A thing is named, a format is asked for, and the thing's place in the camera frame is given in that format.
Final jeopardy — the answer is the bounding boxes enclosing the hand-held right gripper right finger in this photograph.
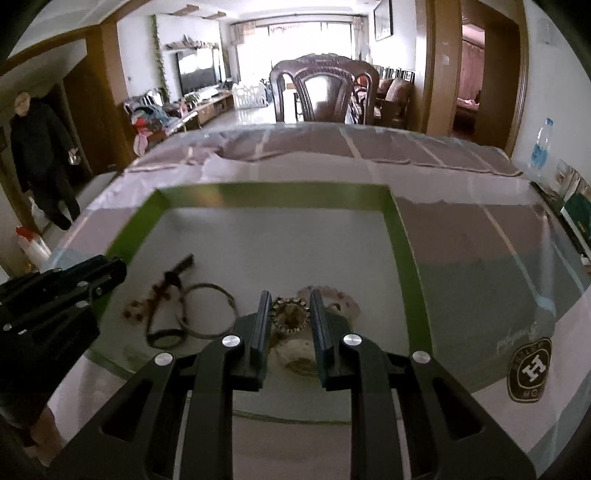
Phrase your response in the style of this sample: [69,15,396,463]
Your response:
[308,290,539,480]

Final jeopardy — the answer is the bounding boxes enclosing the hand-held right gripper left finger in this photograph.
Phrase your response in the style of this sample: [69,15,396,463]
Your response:
[41,290,274,480]

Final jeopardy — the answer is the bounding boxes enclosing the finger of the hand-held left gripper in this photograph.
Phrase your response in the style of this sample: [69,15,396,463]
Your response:
[0,295,101,344]
[0,256,127,308]

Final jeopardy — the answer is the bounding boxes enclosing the brown bead bracelet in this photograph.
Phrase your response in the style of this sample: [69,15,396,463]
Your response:
[270,296,311,334]

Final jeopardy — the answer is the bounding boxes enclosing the pink bead bracelet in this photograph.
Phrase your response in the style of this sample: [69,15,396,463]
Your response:
[296,285,360,321]

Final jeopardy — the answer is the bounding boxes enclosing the red and white bead bracelet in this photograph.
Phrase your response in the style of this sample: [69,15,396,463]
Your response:
[124,295,160,324]

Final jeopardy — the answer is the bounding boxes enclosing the silver bangle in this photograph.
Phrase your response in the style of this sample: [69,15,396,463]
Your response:
[179,283,238,339]

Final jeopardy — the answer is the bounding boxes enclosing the green cardboard box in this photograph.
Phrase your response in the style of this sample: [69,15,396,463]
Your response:
[88,182,435,370]

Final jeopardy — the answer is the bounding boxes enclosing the dark cord bracelet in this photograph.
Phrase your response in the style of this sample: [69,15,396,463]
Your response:
[145,295,186,349]

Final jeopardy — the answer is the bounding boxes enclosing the red and white plastic container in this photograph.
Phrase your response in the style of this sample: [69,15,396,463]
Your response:
[16,226,51,273]

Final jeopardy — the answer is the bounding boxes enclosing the small black clip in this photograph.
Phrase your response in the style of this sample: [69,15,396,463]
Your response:
[163,253,195,288]

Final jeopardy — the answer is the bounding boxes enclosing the pile of colourful clothes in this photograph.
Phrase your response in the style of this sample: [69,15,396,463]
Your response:
[124,90,185,153]

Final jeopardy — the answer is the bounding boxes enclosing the wooden television cabinet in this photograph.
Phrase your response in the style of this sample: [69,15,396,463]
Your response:
[185,90,234,127]

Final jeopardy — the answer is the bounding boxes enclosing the dark wooden chair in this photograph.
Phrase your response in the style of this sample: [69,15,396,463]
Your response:
[269,54,380,126]

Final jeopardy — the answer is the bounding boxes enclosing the white plastic fence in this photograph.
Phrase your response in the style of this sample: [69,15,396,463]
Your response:
[232,80,271,109]

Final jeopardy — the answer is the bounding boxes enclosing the flat screen television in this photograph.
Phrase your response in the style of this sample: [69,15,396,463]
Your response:
[177,47,222,95]

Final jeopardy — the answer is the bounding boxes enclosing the wooden sofa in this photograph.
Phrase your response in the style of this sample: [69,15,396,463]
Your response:
[376,67,416,130]

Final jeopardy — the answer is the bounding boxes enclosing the green ivy garland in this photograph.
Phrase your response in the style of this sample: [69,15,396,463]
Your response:
[151,14,169,102]

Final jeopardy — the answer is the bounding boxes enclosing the clear water bottle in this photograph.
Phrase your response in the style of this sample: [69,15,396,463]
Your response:
[526,117,555,181]

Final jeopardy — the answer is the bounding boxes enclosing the dark green carton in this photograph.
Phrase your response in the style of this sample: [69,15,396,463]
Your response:
[561,191,591,264]

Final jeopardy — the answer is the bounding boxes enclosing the small printed carton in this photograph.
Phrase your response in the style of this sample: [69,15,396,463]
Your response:
[554,159,589,199]

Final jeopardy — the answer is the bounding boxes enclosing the wooden wall shelf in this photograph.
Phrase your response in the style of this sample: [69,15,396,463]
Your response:
[164,37,220,51]

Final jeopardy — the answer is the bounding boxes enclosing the framed wall picture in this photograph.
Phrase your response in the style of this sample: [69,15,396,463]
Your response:
[374,0,393,42]

